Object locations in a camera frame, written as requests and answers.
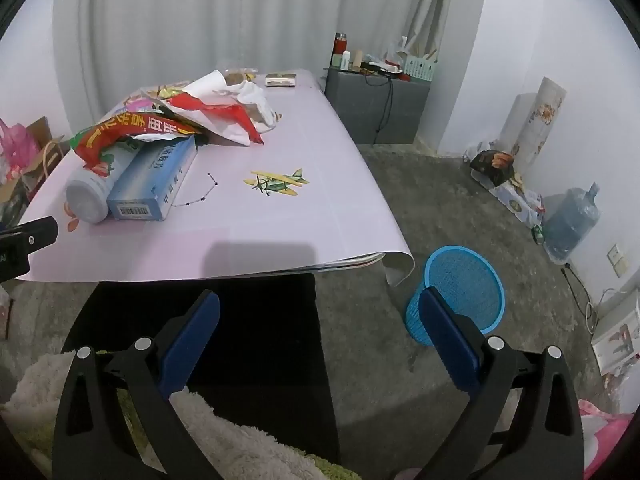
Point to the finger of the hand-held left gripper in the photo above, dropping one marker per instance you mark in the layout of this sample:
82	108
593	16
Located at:
35	232

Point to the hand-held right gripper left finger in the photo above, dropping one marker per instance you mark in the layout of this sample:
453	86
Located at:
192	340

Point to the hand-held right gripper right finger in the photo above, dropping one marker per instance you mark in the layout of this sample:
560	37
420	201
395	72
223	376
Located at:
450	335

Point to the blue mesh wastebasket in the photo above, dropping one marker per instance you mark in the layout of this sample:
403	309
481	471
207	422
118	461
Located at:
465	275

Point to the white plastic bottle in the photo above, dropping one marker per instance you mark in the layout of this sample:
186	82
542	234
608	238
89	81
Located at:
87	197

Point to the red green snack packet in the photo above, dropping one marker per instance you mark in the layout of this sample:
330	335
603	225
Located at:
115	132

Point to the black low table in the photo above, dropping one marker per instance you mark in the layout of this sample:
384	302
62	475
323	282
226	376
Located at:
260	335

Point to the brown paper bag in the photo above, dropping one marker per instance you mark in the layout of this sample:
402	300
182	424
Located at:
47	157

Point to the pink plastic bag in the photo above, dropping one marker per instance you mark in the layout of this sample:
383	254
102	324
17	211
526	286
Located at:
17	152

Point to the fluffy white blanket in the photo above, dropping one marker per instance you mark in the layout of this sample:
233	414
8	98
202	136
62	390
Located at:
240	445

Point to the blue cardboard box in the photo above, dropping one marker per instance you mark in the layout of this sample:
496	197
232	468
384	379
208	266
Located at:
150	180

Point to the small green bottle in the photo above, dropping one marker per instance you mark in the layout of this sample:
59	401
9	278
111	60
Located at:
538	235

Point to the printed cardboard box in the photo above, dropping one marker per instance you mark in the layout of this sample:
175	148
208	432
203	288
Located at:
515	202

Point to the pink printed table cover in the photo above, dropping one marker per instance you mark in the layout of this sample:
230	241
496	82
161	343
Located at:
280	220

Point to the empty blue water jug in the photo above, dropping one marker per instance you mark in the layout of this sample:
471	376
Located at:
570	225

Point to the white water dispenser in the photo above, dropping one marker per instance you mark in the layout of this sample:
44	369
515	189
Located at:
617	340

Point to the dark crumpled bag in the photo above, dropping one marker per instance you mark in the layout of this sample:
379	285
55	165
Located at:
492	165

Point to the colourful printed wrapper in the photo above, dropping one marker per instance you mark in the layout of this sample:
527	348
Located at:
150	96

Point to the pink cloth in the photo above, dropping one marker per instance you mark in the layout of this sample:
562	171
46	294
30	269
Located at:
602	435

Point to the red white plastic bag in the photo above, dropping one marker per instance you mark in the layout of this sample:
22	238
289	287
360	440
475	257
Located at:
225	110

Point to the floral printed paper roll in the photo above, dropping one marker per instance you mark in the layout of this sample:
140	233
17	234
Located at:
535	115

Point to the grey cabinet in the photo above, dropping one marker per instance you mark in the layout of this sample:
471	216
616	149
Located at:
360	105

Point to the clear bag of snacks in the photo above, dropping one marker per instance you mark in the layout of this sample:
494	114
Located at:
237	77

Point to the white curtain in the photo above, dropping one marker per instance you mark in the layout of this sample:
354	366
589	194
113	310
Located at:
200	20

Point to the green white patterned box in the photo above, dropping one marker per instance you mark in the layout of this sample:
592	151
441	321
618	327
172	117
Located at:
420	67

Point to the flat tin box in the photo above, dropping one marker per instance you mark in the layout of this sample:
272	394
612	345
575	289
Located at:
281	80

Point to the red bottle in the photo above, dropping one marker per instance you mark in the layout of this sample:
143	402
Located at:
340	50

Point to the wall socket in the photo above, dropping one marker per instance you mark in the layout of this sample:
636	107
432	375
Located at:
617	260

